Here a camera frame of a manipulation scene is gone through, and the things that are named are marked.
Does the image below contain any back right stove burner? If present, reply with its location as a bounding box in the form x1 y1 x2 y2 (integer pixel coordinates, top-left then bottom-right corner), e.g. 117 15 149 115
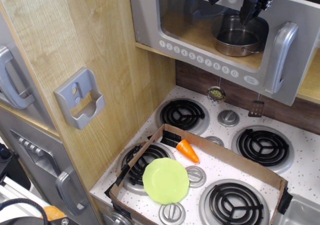
230 125 295 174

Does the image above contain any front left stove burner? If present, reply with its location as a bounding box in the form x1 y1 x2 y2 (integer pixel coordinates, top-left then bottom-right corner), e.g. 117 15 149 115
116 142 175 196

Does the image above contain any hanging round strainer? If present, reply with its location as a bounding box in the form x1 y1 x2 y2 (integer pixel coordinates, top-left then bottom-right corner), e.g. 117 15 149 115
207 86 226 104

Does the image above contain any front right stove burner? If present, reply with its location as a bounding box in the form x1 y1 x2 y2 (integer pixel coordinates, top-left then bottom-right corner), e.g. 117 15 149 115
198 179 270 225

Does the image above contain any grey stove knob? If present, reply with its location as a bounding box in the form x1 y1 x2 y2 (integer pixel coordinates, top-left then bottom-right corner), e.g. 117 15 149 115
158 202 186 225
186 165 207 189

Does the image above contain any small centre grey knob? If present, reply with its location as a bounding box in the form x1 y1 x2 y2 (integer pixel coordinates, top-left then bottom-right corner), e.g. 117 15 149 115
205 136 224 147

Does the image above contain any grey metal sink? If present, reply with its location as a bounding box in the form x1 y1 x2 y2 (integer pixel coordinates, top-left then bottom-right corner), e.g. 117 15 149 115
272 194 320 225

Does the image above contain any black cable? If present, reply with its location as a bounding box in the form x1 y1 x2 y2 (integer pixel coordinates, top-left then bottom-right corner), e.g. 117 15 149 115
0 197 48 225

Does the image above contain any upper grey fridge handle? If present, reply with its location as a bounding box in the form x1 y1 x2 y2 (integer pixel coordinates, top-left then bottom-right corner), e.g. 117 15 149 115
0 45 35 110

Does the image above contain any orange object bottom left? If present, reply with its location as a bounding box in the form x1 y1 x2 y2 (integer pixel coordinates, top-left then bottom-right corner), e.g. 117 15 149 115
43 205 66 222

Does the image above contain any grey fridge handle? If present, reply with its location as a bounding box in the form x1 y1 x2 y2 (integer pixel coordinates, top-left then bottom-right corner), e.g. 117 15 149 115
55 171 88 216
0 45 35 110

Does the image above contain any green plastic plate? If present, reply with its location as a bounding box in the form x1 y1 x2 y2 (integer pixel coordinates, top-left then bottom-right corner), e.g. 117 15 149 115
142 157 190 205

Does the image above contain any stainless steel pot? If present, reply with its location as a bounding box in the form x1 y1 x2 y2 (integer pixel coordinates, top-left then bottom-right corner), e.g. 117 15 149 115
211 15 269 57

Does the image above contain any brown cardboard frame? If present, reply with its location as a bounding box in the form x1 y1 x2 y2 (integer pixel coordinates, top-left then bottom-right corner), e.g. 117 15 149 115
104 124 292 225

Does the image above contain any grey toy microwave door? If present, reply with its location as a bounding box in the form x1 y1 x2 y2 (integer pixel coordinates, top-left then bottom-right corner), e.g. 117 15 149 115
130 0 320 105

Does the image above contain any grey ice dispenser panel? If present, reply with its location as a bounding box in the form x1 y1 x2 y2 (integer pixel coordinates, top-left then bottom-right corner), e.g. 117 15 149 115
10 130 61 178

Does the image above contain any back centre grey knob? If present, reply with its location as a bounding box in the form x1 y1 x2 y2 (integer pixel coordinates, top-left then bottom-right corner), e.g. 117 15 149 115
217 110 240 127

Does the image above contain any hanging small spatula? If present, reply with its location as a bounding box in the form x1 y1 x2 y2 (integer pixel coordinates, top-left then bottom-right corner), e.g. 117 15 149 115
248 100 265 118

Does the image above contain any lower grey fridge handle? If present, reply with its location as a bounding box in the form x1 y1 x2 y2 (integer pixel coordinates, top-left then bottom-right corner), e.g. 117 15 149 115
55 171 88 216

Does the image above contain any grey wall phone holder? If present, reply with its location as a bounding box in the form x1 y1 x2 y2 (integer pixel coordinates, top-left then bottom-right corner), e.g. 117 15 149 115
54 67 106 130

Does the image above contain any front grey stove knob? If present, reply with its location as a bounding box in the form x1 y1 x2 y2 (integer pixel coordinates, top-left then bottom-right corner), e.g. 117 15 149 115
158 202 186 225

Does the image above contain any middle grey stove knob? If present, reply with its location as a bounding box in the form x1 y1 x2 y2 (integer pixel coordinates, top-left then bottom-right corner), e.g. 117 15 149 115
186 165 207 189

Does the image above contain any stove burner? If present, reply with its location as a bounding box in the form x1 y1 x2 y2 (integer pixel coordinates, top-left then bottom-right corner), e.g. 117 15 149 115
116 142 175 196
230 125 295 174
155 98 210 136
198 179 270 225

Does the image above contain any orange toy carrot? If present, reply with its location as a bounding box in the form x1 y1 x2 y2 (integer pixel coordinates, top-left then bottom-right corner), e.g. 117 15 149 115
175 139 200 163

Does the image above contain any back left stove burner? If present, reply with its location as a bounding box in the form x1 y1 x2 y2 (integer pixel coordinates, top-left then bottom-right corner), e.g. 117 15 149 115
155 98 210 136

